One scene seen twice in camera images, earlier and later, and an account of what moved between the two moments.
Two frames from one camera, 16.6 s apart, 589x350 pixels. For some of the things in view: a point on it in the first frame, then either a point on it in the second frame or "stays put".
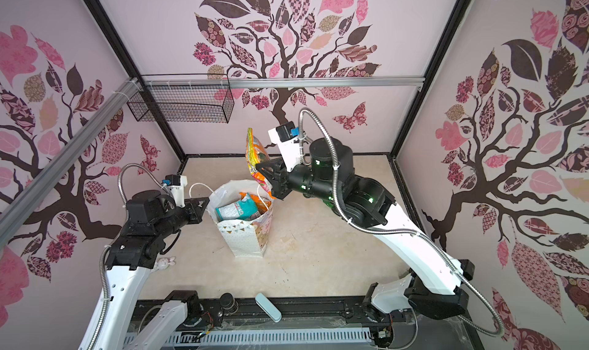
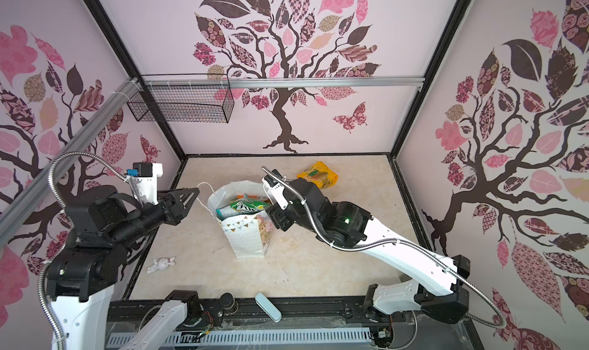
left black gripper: (196, 212) -> (173, 203)
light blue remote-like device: (268, 307) stays put
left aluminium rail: (21, 203) stays put
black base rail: (423, 326) stays put
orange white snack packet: (256, 153) -> (246, 196)
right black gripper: (278, 166) -> (277, 215)
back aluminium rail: (242, 81) stays put
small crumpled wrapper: (163, 262) stays put
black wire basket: (202, 98) stays put
